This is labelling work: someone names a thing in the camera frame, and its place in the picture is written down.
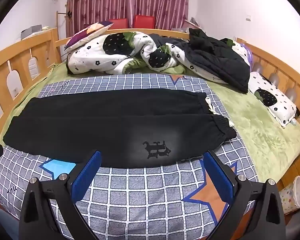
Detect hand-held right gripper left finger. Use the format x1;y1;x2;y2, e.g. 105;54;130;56
19;150;103;240

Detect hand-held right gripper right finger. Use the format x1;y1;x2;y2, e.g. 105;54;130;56
203;150;287;240

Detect black pants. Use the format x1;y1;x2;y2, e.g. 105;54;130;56
3;88;237;168

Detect grey checked star blanket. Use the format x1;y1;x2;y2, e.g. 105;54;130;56
0;74;259;240

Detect green plush bed sheet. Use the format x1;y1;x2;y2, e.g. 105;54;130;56
14;62;300;180

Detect white star print bin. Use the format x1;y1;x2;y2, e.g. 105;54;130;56
279;176;300;215

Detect white strawberry print pillow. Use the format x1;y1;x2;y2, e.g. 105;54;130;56
247;71;298;129

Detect white floral strawberry quilt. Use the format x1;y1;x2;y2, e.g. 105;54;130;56
66;31;251;75

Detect black jacket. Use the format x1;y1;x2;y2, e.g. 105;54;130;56
150;28;250;94

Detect grey box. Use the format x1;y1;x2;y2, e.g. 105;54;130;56
20;25;43;40

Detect colourful geometric pillow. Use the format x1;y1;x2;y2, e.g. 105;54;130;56
64;21;115;52

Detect wooden coat rack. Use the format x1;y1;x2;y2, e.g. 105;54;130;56
56;10;74;42

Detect red chair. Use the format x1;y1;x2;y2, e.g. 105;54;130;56
107;18;128;29
133;15;155;29

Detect pink floral curtain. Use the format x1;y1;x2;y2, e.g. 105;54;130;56
67;0;190;32

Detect wooden bed frame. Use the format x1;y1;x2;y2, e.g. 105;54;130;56
0;27;300;215

